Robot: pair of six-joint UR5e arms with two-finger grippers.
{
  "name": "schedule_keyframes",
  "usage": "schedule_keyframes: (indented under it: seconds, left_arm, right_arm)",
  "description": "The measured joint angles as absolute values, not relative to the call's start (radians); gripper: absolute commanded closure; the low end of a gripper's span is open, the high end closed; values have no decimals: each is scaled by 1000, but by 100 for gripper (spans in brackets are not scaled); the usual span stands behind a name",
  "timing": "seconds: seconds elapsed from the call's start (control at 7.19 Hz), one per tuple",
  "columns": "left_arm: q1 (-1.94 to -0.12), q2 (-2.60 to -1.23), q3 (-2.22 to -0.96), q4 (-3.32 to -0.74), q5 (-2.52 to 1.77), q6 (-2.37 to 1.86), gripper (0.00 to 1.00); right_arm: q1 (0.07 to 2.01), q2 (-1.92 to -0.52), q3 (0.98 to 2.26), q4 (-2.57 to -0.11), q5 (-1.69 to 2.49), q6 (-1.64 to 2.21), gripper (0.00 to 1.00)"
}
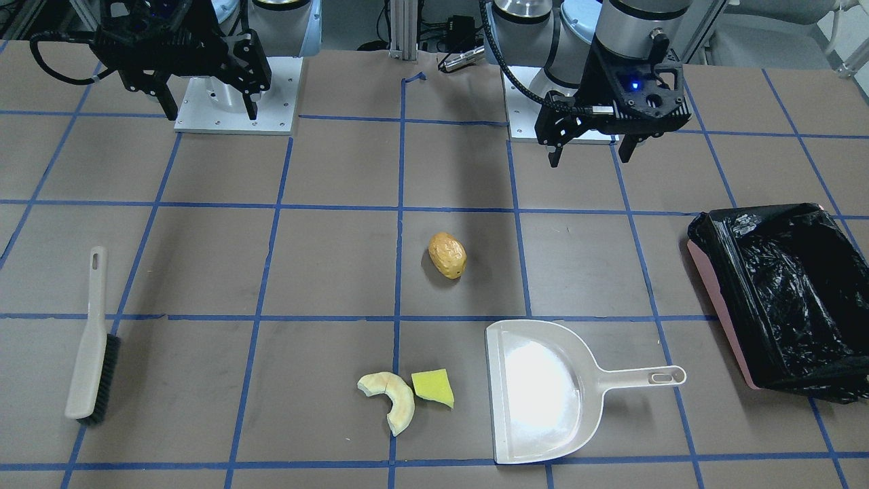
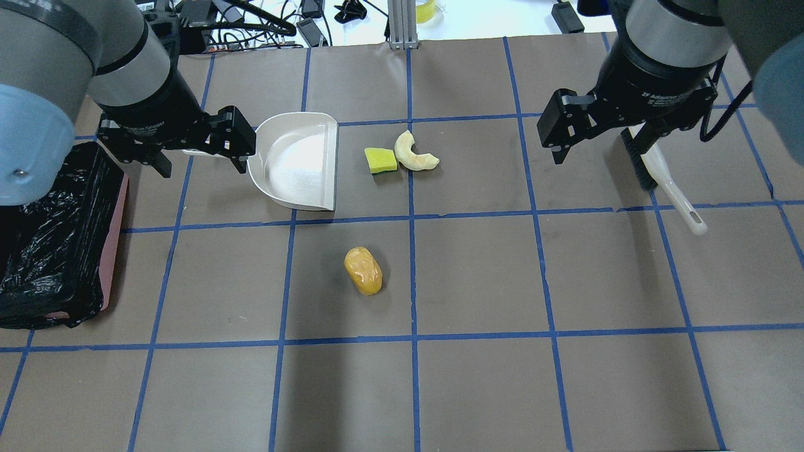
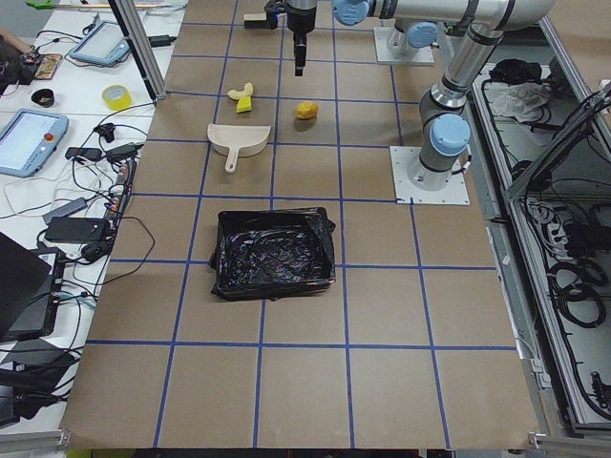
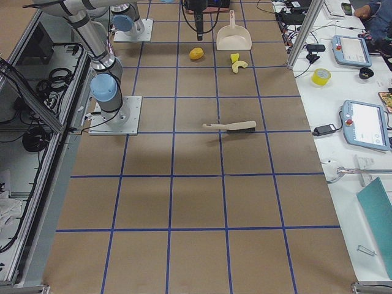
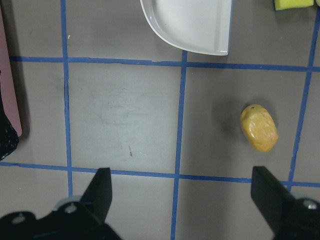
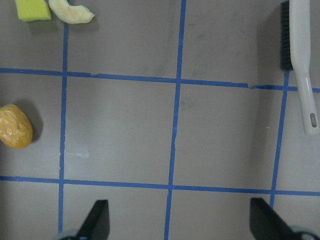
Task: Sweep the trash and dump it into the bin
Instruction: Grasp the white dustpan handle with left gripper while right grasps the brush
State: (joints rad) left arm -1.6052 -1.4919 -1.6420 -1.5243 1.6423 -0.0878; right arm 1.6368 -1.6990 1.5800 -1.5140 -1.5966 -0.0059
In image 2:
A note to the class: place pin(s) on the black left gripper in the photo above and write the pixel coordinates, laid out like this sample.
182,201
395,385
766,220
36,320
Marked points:
149,100

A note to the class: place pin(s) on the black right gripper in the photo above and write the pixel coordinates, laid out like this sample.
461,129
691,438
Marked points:
656,86

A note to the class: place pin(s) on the white hand brush black bristles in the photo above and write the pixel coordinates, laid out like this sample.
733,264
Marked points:
652,171

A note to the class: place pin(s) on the white dustpan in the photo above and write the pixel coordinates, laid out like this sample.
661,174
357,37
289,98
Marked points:
295,166

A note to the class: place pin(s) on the yellow-green sponge piece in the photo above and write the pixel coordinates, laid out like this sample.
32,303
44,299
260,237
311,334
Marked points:
380,160

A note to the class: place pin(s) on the orange-yellow potato toy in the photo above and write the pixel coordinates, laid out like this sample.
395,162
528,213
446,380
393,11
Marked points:
364,270

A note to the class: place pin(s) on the pale curved food piece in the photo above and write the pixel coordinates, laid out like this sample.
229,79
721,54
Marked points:
403,151

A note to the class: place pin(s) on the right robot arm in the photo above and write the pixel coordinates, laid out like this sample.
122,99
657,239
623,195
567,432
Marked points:
657,74

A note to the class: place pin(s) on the bin with black bag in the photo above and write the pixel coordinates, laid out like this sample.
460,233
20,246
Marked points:
53,270

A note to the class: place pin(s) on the black power adapter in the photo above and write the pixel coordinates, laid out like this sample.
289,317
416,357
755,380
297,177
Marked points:
566,18

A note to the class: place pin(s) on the yellow tape roll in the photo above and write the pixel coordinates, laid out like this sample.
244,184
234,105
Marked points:
427,12

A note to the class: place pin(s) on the aluminium frame post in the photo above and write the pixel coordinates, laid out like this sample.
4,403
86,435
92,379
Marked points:
402,24

